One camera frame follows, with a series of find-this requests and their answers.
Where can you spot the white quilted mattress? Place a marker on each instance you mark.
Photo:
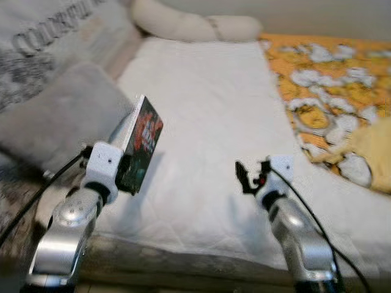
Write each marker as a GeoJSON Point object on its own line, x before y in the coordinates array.
{"type": "Point", "coordinates": [214, 122]}

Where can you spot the grey plush pillow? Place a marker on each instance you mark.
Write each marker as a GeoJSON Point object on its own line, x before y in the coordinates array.
{"type": "Point", "coordinates": [61, 116]}

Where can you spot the dark red cover book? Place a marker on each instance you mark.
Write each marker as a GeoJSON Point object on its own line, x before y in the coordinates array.
{"type": "Point", "coordinates": [143, 140]}

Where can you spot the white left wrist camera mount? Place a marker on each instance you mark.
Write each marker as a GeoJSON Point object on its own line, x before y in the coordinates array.
{"type": "Point", "coordinates": [104, 163]}

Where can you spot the yellow egg print blanket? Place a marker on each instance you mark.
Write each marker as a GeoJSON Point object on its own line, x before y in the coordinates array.
{"type": "Point", "coordinates": [330, 91]}

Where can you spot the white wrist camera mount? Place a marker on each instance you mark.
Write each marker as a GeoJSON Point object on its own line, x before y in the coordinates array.
{"type": "Point", "coordinates": [282, 168]}
{"type": "Point", "coordinates": [104, 163]}

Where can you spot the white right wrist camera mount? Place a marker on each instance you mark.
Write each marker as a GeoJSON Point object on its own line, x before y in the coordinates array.
{"type": "Point", "coordinates": [282, 168]}

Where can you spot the grey printed pillow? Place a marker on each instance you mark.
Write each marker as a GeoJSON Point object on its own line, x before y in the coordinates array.
{"type": "Point", "coordinates": [49, 36]}

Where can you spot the cream knotted pillow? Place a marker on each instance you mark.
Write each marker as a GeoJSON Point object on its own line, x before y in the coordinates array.
{"type": "Point", "coordinates": [195, 25]}

